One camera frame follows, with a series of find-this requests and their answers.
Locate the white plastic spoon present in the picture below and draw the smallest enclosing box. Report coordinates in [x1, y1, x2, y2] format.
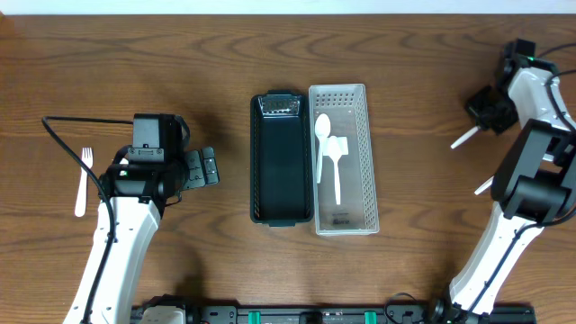
[450, 126, 481, 149]
[314, 113, 331, 184]
[474, 176, 493, 195]
[327, 136, 342, 205]

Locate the white plastic fork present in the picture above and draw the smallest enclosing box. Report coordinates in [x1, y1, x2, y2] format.
[75, 148, 94, 217]

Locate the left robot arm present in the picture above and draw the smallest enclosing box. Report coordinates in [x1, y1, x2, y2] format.
[65, 113, 220, 323]

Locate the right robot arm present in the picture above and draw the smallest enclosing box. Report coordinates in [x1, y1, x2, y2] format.
[427, 39, 575, 323]

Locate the black plastic basket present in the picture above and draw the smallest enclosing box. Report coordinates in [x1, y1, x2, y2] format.
[250, 90, 313, 227]

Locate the clear plastic basket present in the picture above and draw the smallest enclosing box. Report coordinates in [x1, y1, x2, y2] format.
[309, 84, 380, 236]

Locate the white label sticker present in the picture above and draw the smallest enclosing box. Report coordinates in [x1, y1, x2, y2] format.
[337, 137, 348, 156]

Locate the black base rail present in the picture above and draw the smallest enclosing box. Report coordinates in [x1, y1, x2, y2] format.
[130, 294, 536, 324]

